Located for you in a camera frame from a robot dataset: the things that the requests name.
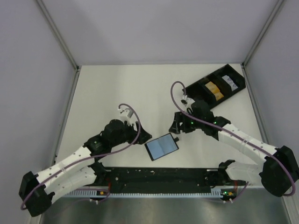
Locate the black leather card holder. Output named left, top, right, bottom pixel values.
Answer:
left=144, top=133, right=179, bottom=161

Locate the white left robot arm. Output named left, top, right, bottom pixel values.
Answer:
left=19, top=119, right=152, bottom=217

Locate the lower silver card in bin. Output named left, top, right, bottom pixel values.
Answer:
left=229, top=80, right=238, bottom=91

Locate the silver card in bin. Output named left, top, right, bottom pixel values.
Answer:
left=229, top=80, right=238, bottom=91
left=222, top=75, right=233, bottom=83

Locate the upper silver card in bin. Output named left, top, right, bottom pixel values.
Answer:
left=222, top=75, right=233, bottom=83

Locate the black left storage bin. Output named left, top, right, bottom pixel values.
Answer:
left=185, top=81, right=217, bottom=109

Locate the black storage bin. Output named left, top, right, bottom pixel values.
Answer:
left=218, top=64, right=246, bottom=94
left=185, top=81, right=217, bottom=109

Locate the black right storage bin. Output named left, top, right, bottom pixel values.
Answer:
left=218, top=64, right=246, bottom=94

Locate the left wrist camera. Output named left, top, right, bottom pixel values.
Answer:
left=118, top=108, right=134, bottom=119

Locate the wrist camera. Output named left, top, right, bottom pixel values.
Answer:
left=181, top=95, right=195, bottom=107
left=118, top=108, right=134, bottom=119

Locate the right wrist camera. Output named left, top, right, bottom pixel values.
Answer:
left=181, top=95, right=195, bottom=107

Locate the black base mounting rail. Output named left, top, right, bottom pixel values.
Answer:
left=99, top=167, right=225, bottom=193

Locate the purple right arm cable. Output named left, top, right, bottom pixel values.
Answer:
left=170, top=81, right=295, bottom=201

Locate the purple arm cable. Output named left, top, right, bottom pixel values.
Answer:
left=20, top=103, right=142, bottom=210
left=170, top=81, right=295, bottom=201

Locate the aluminium corner frame post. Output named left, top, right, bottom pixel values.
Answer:
left=242, top=0, right=286, bottom=68

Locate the white slotted cable duct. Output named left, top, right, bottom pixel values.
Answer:
left=65, top=189, right=235, bottom=198

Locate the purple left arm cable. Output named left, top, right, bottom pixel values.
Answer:
left=20, top=103, right=142, bottom=210

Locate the left aluminium frame post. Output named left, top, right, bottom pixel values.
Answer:
left=34, top=0, right=81, bottom=71

